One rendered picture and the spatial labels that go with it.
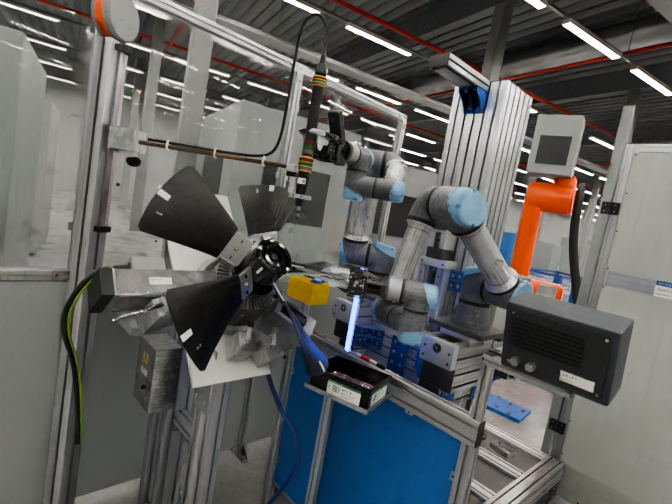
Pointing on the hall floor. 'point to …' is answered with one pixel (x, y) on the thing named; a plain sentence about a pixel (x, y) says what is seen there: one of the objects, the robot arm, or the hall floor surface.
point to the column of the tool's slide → (92, 247)
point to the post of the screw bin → (319, 450)
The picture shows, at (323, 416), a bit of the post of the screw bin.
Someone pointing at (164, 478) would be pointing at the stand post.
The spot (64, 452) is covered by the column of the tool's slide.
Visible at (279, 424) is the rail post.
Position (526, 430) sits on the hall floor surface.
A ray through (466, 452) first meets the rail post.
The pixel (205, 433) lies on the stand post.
